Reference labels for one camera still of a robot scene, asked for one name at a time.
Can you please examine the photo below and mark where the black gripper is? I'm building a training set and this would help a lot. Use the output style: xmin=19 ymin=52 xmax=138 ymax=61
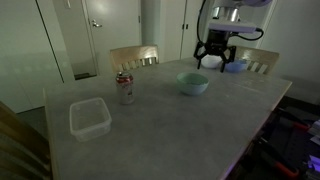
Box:
xmin=193 ymin=30 xmax=236 ymax=73

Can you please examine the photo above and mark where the green bowl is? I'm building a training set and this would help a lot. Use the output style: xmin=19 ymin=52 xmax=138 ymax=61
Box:
xmin=176 ymin=72 xmax=209 ymax=96

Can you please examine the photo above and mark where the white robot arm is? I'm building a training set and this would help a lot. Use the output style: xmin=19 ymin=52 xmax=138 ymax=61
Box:
xmin=193 ymin=0 xmax=272 ymax=72

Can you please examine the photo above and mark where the white bowl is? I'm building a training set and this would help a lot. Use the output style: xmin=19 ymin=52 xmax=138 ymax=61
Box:
xmin=201 ymin=55 xmax=222 ymax=69

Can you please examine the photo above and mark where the blue bowl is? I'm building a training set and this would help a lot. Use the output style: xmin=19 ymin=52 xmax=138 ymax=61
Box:
xmin=225 ymin=59 xmax=247 ymax=73

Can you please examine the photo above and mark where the wooden chair near bowls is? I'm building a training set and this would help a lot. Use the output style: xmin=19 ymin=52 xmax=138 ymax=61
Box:
xmin=236 ymin=46 xmax=280 ymax=75

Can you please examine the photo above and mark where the wooden chair near can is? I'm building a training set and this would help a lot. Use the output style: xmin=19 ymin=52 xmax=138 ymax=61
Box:
xmin=110 ymin=45 xmax=160 ymax=72

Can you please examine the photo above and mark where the red soda can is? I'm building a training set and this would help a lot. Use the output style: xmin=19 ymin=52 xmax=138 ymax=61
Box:
xmin=115 ymin=71 xmax=134 ymax=104

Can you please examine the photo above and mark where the black orange clamp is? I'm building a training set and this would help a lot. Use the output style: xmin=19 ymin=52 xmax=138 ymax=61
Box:
xmin=256 ymin=138 xmax=299 ymax=180

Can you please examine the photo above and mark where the clear plastic container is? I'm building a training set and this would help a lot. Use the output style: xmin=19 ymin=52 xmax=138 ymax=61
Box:
xmin=69 ymin=97 xmax=112 ymax=142

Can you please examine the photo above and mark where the wooden chair foreground left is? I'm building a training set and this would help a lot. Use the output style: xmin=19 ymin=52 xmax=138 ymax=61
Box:
xmin=0 ymin=102 xmax=53 ymax=180

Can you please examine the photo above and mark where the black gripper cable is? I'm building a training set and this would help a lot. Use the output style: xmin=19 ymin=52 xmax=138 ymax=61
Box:
xmin=196 ymin=0 xmax=265 ymax=43

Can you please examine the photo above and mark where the white door with handle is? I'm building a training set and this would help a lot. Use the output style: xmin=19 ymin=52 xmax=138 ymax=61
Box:
xmin=84 ymin=0 xmax=141 ymax=75

